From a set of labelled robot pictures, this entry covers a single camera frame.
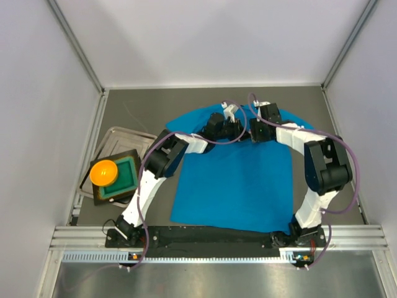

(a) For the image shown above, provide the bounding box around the blue t-shirt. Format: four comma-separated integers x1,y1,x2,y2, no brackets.
165,103,314,234

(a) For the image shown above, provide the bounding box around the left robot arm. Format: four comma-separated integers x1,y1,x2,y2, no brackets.
114,113,248,246

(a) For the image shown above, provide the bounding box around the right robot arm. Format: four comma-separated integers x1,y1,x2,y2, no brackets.
250,100,353,245

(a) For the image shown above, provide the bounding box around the black box green lining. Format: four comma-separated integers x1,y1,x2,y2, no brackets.
89,149,141,206

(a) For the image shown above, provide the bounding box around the orange bowl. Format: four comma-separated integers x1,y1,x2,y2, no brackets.
89,160,118,187

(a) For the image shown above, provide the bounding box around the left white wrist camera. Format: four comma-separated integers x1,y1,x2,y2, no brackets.
221,102,238,123

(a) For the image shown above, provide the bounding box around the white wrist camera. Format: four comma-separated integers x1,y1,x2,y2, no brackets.
221,102,238,123
253,100,270,109

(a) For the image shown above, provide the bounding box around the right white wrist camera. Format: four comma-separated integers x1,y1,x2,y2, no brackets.
253,100,270,109

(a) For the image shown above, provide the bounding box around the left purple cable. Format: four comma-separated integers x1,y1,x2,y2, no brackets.
137,99,248,270

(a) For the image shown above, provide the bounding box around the purple cable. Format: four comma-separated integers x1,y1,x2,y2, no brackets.
137,99,248,270
247,92,361,269

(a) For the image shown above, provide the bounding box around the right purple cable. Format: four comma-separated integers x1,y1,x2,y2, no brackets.
247,92,361,269

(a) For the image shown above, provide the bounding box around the white slotted cable duct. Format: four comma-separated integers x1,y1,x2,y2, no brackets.
61,250,298,264

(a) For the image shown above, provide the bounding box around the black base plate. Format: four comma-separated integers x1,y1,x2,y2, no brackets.
105,226,326,258

